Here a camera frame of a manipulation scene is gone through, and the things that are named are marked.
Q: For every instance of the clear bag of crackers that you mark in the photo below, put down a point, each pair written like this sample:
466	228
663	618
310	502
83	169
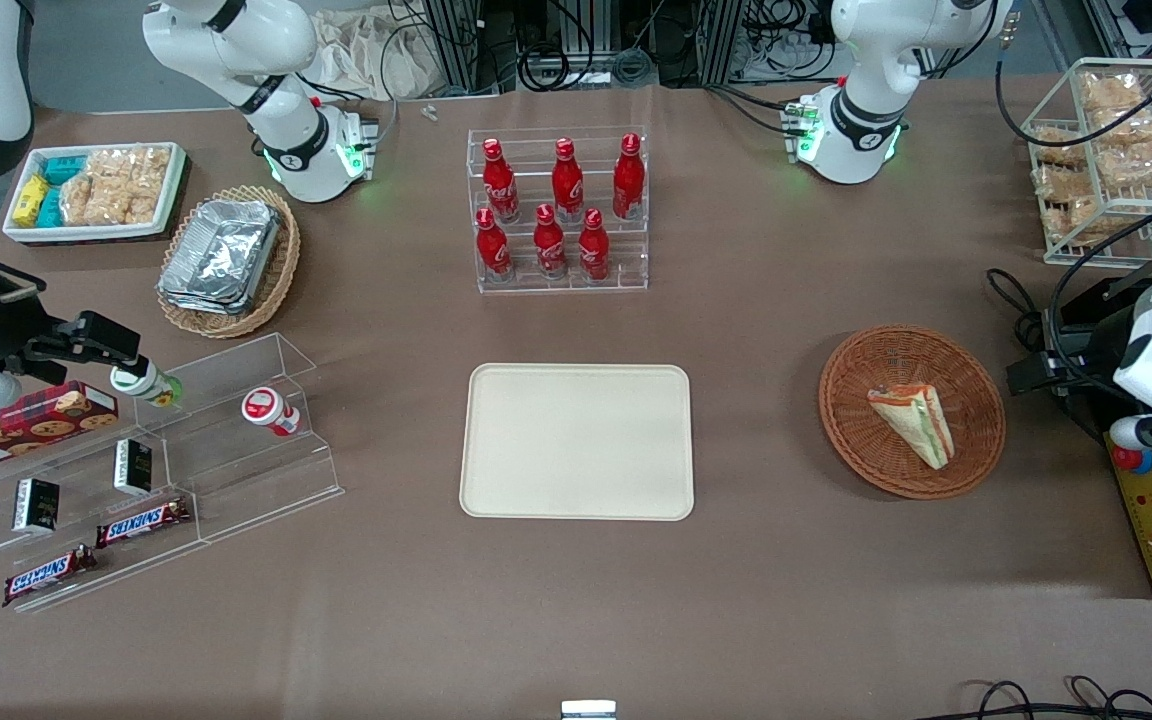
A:
121	185

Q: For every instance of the white rectangular plastic bin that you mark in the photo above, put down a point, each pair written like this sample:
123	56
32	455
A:
86	233

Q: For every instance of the teal snack box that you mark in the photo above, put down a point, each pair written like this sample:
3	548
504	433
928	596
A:
64	169
51	208

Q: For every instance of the small black carton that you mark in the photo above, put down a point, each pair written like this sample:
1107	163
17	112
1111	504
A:
36	505
133	467

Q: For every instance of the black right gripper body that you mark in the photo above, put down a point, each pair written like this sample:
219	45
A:
14	322

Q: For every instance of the red emergency stop button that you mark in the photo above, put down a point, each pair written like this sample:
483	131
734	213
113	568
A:
1133	460

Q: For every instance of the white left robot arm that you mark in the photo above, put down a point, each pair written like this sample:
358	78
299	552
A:
866	100

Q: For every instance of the brown round wicker basket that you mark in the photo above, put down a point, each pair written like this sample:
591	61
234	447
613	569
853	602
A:
861	440

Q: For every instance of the beige plastic tray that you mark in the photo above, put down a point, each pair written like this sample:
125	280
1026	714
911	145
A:
576	440

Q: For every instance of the crumpled beige cloth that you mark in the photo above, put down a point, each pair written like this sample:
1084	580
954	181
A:
366	50

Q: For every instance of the red cola bottle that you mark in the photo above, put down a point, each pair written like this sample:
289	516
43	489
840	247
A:
628	180
549	245
492	250
500	185
593	250
566	185

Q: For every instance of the yellow snack box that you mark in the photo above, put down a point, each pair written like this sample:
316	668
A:
30	198

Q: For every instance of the small red-capped white bottle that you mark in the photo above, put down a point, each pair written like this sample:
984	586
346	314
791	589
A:
266	408

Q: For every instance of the stacked aluminium foil trays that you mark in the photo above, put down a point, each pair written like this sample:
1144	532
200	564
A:
221	255

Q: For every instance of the tan oval wicker basket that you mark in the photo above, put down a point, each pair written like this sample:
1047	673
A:
281	270

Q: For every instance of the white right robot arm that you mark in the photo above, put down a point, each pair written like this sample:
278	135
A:
276	40

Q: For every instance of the triangle sandwich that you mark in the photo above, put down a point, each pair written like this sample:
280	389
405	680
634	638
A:
918	425

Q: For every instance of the Snickers chocolate bar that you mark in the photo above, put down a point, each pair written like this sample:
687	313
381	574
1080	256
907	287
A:
46	575
141	522

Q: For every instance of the clear acrylic stepped shelf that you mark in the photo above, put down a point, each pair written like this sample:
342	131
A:
76	570
256	470

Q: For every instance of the small green-capped white bottle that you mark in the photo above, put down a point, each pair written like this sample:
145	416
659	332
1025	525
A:
141	383

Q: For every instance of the clear bag of pastries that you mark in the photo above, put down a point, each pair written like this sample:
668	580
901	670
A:
1114	92
1131	128
1056	150
1131	170

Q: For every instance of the red plaid cookie box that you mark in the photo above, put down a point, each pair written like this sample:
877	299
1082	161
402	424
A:
36	420

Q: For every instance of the clear acrylic bottle rack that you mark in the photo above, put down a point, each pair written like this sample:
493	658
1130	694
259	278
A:
626	270

